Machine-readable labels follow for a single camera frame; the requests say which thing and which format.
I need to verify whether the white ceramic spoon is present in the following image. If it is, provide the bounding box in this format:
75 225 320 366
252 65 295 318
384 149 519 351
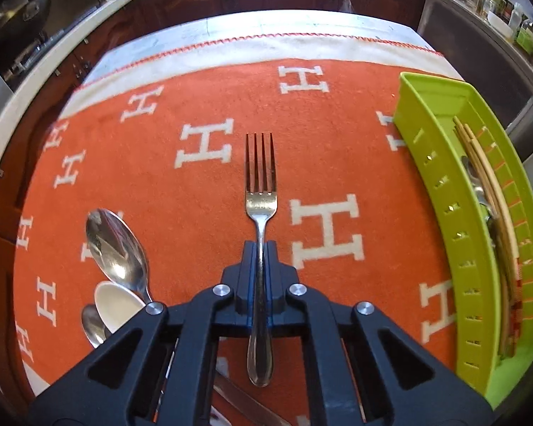
93 282 147 333

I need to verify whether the green plastic tray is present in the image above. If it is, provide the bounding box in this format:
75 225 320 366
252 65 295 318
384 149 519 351
392 72 533 413

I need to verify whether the brown wooden chopstick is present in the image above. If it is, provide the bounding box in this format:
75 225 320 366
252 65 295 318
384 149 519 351
489 217 521 359

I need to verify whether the bamboo chopstick with patterned end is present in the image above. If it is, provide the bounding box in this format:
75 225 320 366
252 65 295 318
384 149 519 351
453 116 522 356

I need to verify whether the black gas stove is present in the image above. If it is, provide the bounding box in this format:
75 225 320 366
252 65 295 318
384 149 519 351
2 31 76 87

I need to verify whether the white bowl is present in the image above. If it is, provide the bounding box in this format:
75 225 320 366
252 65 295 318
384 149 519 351
486 11 516 38

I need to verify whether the orange printed blanket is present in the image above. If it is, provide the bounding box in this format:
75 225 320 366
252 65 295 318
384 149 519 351
11 31 533 426

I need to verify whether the green-labelled bottle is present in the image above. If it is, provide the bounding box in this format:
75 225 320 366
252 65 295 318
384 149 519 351
515 20 533 51

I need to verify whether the large metal spoon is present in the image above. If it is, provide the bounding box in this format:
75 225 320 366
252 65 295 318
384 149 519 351
85 208 294 426

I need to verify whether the long gold-handled metal spoon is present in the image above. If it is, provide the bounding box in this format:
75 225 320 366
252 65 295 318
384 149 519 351
465 160 487 198

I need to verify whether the metal fork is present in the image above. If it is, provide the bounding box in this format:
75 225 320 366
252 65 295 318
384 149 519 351
244 132 278 387

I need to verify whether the red-striped white chopstick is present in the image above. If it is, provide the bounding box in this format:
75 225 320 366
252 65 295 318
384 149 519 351
464 123 533 316

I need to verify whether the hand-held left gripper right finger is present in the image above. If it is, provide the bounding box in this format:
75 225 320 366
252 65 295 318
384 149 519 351
265 240 495 426

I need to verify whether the wooden-handled metal spoon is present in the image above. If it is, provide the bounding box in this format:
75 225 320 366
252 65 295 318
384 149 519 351
475 195 516 356

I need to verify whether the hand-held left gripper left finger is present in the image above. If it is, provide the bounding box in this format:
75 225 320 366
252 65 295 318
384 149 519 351
27 240 260 426

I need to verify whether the small metal spoon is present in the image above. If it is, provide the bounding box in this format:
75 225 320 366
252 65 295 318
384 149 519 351
81 304 112 349

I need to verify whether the black wok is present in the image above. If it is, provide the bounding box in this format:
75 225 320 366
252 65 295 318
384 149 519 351
0 0 54 43

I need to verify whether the grey cabinet with frosted door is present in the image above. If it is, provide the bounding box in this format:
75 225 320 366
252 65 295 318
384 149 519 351
418 0 533 129

